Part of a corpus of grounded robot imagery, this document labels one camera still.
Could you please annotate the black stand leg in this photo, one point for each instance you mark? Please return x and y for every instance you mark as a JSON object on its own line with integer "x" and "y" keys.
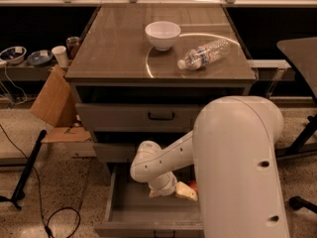
{"x": 28, "y": 164}
{"x": 300, "y": 146}

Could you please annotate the grey bottom drawer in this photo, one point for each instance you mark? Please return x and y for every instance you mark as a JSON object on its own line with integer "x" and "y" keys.
{"x": 131, "y": 213}

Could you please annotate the grey drawer cabinet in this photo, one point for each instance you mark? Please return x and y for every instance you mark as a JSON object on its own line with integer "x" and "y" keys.
{"x": 116, "y": 51}

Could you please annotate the brown cardboard box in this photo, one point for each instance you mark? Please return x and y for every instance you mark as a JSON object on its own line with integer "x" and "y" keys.
{"x": 55, "y": 105}

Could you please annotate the grey drawer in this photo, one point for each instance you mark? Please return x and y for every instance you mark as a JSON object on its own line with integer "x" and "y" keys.
{"x": 145, "y": 109}
{"x": 121, "y": 147}
{"x": 131, "y": 213}

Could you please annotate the grey top drawer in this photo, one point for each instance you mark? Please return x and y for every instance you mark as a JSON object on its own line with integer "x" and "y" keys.
{"x": 145, "y": 109}

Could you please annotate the red apple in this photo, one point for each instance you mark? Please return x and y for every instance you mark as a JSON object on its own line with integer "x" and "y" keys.
{"x": 193, "y": 185}

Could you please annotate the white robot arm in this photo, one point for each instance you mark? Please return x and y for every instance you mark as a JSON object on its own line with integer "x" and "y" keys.
{"x": 231, "y": 148}

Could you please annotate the brown glass jar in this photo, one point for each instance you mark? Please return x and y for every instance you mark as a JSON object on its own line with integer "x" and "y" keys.
{"x": 73, "y": 44}

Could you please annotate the grey low shelf left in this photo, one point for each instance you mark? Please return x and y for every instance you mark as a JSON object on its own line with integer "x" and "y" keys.
{"x": 25, "y": 72}

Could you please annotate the blue bowl on shelf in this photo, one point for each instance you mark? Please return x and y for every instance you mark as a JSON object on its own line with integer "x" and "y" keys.
{"x": 40, "y": 58}

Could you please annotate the grey middle drawer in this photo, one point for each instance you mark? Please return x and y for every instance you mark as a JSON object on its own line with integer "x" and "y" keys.
{"x": 121, "y": 147}

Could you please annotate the dark round side table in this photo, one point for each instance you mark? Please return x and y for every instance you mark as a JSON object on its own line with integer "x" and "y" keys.
{"x": 302, "y": 54}

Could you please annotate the clear plastic water bottle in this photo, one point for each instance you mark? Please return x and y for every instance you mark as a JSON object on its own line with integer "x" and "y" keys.
{"x": 205, "y": 54}

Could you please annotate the black stand leg right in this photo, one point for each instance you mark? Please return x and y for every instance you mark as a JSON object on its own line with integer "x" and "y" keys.
{"x": 300, "y": 146}

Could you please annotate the black caster foot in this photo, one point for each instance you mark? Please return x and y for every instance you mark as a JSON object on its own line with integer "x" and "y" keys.
{"x": 297, "y": 202}

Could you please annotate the white bowl on shelf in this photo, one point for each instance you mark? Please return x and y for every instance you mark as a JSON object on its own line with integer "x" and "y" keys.
{"x": 13, "y": 55}

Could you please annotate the black stand leg left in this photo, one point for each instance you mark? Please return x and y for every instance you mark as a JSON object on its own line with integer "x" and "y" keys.
{"x": 28, "y": 164}

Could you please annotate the white paper cup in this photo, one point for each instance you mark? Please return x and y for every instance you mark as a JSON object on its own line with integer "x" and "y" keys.
{"x": 60, "y": 55}

